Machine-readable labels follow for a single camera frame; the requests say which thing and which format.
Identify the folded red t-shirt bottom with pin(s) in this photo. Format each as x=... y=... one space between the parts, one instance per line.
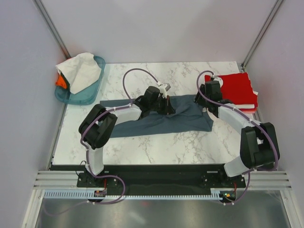
x=247 y=111

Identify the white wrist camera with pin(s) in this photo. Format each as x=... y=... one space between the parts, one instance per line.
x=219 y=79
x=163 y=88

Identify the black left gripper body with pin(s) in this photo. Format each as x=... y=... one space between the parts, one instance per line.
x=161 y=106

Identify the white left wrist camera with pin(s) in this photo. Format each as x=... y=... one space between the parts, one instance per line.
x=163 y=88

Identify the teal plastic bin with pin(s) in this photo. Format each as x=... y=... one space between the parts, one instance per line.
x=86 y=96

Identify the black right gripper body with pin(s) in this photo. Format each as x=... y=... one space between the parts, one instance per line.
x=196 y=99

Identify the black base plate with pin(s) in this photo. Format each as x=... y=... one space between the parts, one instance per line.
x=179 y=178

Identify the folded white t-shirt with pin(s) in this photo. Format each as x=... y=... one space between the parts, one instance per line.
x=247 y=101

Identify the grey-blue t-shirt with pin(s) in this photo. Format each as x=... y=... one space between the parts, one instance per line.
x=188 y=116

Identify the folded red t-shirt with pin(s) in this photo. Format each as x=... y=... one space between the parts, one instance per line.
x=234 y=85
x=247 y=111

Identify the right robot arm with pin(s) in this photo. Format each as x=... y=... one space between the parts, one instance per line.
x=258 y=142

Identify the white slotted cable duct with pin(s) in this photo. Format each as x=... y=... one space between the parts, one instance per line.
x=94 y=195

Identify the dark green t-shirt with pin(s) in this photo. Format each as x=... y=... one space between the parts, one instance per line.
x=67 y=84

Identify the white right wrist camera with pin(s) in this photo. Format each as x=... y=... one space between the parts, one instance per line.
x=219 y=79

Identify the orange t-shirt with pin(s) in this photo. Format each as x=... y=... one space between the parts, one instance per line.
x=60 y=82

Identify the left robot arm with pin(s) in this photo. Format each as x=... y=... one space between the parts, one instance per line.
x=99 y=124

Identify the crumpled white t-shirt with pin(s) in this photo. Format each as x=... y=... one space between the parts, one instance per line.
x=81 y=71

